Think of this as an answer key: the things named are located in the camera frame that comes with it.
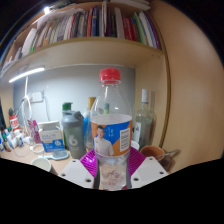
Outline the white wall socket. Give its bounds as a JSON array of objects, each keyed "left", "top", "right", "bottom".
[{"left": 29, "top": 91, "right": 45, "bottom": 104}]

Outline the white LED light bar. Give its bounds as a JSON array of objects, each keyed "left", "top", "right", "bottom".
[{"left": 8, "top": 66, "right": 46, "bottom": 84}]

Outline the white cable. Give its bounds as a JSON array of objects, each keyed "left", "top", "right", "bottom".
[{"left": 18, "top": 75, "right": 34, "bottom": 129}]

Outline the wooden shelf unit with books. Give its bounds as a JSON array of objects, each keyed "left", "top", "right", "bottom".
[{"left": 0, "top": 0, "right": 168, "bottom": 84}]

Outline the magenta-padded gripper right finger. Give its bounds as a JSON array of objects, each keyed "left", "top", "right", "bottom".
[{"left": 128, "top": 146, "right": 169, "bottom": 190}]

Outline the green bottle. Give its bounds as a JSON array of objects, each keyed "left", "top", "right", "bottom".
[{"left": 61, "top": 101, "right": 74, "bottom": 114}]

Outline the clear glass bottle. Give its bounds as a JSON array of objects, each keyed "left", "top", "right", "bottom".
[{"left": 132, "top": 88, "right": 157, "bottom": 151}]

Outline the grey shaker bottle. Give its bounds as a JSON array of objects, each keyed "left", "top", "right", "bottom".
[{"left": 60, "top": 109, "right": 87, "bottom": 160}]

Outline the metal spoon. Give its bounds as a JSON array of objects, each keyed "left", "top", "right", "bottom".
[{"left": 163, "top": 148, "right": 181, "bottom": 159}]

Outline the blue and white carton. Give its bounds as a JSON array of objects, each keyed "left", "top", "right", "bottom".
[{"left": 37, "top": 120, "right": 66, "bottom": 154}]

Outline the light blue flat device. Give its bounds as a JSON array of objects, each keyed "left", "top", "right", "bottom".
[{"left": 41, "top": 149, "right": 71, "bottom": 162}]

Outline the brown ceramic mug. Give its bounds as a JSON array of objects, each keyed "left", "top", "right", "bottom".
[{"left": 139, "top": 144, "right": 167, "bottom": 163}]

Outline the pink packet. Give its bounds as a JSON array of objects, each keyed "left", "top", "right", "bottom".
[{"left": 27, "top": 119, "right": 43, "bottom": 145}]

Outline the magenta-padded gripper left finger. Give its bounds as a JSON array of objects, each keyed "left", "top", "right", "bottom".
[{"left": 58, "top": 148, "right": 99, "bottom": 190}]

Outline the small white round lid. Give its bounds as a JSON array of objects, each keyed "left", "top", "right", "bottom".
[{"left": 29, "top": 143, "right": 45, "bottom": 155}]

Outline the clear water bottle red cap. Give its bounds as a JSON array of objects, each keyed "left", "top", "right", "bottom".
[{"left": 90, "top": 67, "right": 134, "bottom": 192}]

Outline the white ceiling light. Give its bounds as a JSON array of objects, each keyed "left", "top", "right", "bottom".
[{"left": 42, "top": 4, "right": 52, "bottom": 15}]

